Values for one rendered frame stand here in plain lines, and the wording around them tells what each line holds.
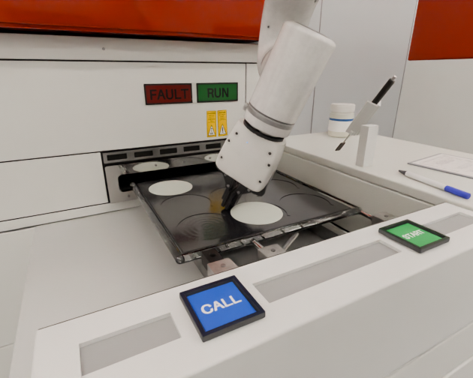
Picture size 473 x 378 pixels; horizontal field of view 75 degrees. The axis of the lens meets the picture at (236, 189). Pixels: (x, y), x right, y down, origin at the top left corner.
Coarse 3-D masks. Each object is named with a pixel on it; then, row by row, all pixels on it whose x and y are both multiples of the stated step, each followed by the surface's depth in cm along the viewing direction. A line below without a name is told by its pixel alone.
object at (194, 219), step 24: (144, 192) 69; (192, 192) 69; (216, 192) 69; (288, 192) 69; (312, 192) 69; (168, 216) 57; (192, 216) 58; (216, 216) 58; (288, 216) 57; (312, 216) 57; (192, 240) 49; (216, 240) 49
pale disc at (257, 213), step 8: (232, 208) 60; (240, 208) 60; (248, 208) 60; (256, 208) 60; (264, 208) 60; (272, 208) 60; (232, 216) 57; (240, 216) 57; (248, 216) 57; (256, 216) 57; (264, 216) 57; (272, 216) 57; (280, 216) 57; (256, 224) 54
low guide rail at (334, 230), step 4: (324, 224) 65; (328, 224) 65; (312, 228) 68; (316, 228) 66; (320, 228) 65; (324, 228) 64; (328, 228) 63; (332, 228) 63; (336, 228) 63; (316, 232) 67; (320, 232) 66; (324, 232) 64; (328, 232) 63; (332, 232) 62; (336, 232) 62; (340, 232) 62; (344, 232) 62; (320, 236) 66; (324, 236) 64; (328, 236) 63; (332, 236) 62
